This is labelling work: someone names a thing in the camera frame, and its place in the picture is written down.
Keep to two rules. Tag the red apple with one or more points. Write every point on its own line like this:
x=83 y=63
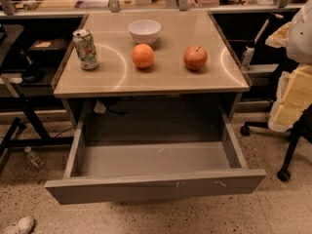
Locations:
x=195 y=57

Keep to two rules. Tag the orange fruit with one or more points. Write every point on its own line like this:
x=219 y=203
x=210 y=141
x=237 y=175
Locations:
x=142 y=56

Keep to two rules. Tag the plastic water bottle on floor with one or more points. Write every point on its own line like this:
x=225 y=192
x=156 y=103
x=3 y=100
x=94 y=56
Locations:
x=34 y=157

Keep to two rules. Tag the grey top drawer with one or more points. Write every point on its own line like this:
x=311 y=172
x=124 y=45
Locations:
x=154 y=150

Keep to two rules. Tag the green white soda can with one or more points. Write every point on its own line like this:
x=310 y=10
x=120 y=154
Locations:
x=85 y=49

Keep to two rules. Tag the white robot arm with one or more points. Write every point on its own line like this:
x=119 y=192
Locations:
x=296 y=37

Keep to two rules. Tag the black box on shelf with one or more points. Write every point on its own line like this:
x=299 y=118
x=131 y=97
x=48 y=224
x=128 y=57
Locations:
x=48 y=49

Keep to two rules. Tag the black office chair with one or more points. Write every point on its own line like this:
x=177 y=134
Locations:
x=301 y=128

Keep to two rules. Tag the white bowl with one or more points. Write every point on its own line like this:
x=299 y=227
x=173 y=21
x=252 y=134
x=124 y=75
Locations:
x=145 y=31

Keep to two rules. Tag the white shoe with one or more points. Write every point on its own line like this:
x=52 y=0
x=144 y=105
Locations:
x=23 y=226

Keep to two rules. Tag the black joystick device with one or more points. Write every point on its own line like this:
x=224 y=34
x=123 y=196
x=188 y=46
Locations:
x=33 y=73

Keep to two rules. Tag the yellow foam padded gripper finger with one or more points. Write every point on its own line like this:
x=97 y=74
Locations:
x=294 y=96

